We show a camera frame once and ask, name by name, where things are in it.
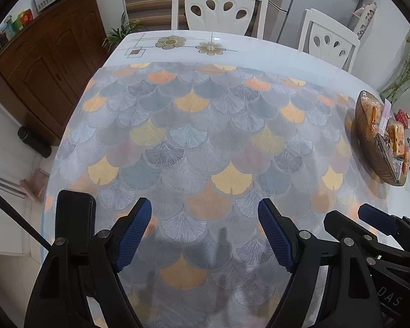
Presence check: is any white carved rack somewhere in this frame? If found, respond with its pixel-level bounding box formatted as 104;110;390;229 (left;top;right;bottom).
352;3;377;38

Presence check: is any red label floss cake packet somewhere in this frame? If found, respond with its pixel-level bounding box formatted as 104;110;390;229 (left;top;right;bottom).
387;123;406;156

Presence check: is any white furniture unit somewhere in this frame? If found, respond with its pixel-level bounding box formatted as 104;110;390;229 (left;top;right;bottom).
0;171;33;255

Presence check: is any green potted plant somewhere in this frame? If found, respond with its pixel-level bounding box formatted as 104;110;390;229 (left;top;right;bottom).
102;12;140;53

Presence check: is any black smartphone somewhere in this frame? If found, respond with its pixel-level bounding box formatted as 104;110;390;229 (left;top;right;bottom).
55;189;97;247

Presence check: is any green label cracker packet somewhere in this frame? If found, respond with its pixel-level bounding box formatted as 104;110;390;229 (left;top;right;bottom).
392;155;408;182

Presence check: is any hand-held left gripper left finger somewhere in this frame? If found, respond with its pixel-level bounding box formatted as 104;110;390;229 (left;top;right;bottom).
25;197;153;328

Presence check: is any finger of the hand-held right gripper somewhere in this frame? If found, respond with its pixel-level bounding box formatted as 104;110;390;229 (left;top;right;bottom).
323;210;410;270
358;203;410;247

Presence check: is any brown wooden cabinet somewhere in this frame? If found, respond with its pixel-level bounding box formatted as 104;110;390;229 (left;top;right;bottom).
0;0;108;137

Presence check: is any white dining chair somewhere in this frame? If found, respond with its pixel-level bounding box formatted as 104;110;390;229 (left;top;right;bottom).
171;0;270;38
298;8;361;74

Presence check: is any black cable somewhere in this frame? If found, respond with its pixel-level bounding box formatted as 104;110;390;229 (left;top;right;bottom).
0;188;52;250

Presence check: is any striped curtain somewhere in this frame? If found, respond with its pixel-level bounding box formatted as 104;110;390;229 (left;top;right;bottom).
119;0;267;33

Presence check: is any grey refrigerator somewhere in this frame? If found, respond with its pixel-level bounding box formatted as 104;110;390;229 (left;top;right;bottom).
263;0;370;52

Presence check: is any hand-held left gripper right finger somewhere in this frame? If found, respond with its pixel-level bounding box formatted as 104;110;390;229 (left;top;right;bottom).
258;198;386;328

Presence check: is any scallop patterned tablecloth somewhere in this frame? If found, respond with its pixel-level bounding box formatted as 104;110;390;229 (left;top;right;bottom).
43;31;410;328

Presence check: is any black cylinder bottle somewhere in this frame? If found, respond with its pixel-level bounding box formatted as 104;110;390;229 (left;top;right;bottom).
18;126;52;158

